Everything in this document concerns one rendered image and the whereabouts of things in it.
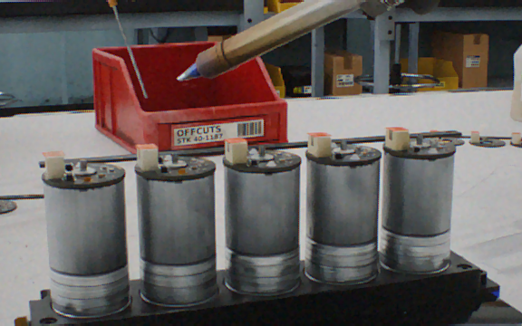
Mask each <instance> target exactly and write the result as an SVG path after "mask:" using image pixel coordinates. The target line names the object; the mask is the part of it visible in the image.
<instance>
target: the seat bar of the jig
mask: <svg viewBox="0 0 522 326"><path fill-rule="evenodd" d="M379 261H380V251H378V255H377V277H376V278H375V279H373V280H372V281H369V282H367V283H360V284H354V285H334V284H327V283H319V282H317V281H314V280H312V279H310V278H307V277H306V276H305V260H302V261H300V279H299V287H298V288H296V289H295V290H293V291H291V292H287V293H282V294H277V295H267V296H256V295H247V294H242V293H238V292H233V291H231V290H229V289H228V288H227V287H226V286H225V269H224V270H217V297H215V298H214V299H212V300H211V301H207V302H203V303H201V304H197V305H192V306H185V307H165V306H158V305H154V304H150V303H147V302H145V301H143V300H142V299H141V297H140V278H139V279H131V280H130V299H131V305H130V306H129V307H128V308H127V309H125V310H124V311H122V312H118V313H116V314H113V315H106V316H101V317H95V318H72V317H66V316H62V315H60V314H57V313H55V312H54V311H53V308H52V294H51V288H50V289H43V290H41V299H38V300H30V301H29V311H30V323H31V326H286V325H293V324H299V323H306V322H312V321H324V320H331V319H337V318H342V317H343V316H350V315H357V314H364V313H369V312H381V311H388V310H394V309H400V308H407V307H414V306H420V305H423V304H426V303H433V302H445V301H451V300H457V299H463V298H469V297H476V296H479V282H480V268H479V267H478V266H476V265H475V264H473V263H472V262H470V261H468V260H467V259H465V258H463V257H462V256H460V255H458V254H456V253H455V252H453V251H452V250H451V249H450V250H449V268H448V269H447V270H445V271H442V272H439V273H429V274H411V273H399V272H395V271H393V270H390V269H387V268H385V267H383V266H382V265H379Z"/></svg>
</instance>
